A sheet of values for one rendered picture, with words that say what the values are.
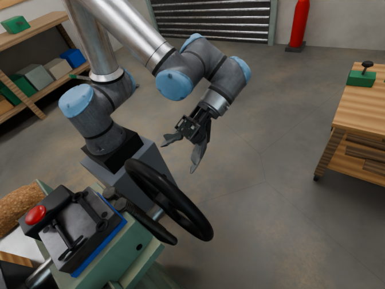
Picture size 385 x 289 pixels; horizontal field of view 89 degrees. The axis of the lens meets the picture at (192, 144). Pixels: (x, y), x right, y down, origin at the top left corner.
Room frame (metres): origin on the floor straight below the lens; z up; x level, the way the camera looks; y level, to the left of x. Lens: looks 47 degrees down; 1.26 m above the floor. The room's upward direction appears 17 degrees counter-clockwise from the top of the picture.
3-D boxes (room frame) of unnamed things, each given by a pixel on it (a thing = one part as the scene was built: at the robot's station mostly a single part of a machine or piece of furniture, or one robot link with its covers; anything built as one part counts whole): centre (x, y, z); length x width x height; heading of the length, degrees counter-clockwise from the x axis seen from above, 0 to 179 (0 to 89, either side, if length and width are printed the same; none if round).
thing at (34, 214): (0.18, 0.26, 1.02); 0.03 x 0.03 x 0.01
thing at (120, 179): (0.77, 0.40, 0.27); 0.30 x 0.30 x 0.55; 42
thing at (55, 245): (0.17, 0.22, 0.99); 0.13 x 0.11 x 0.06; 38
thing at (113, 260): (0.17, 0.22, 0.91); 0.15 x 0.14 x 0.09; 38
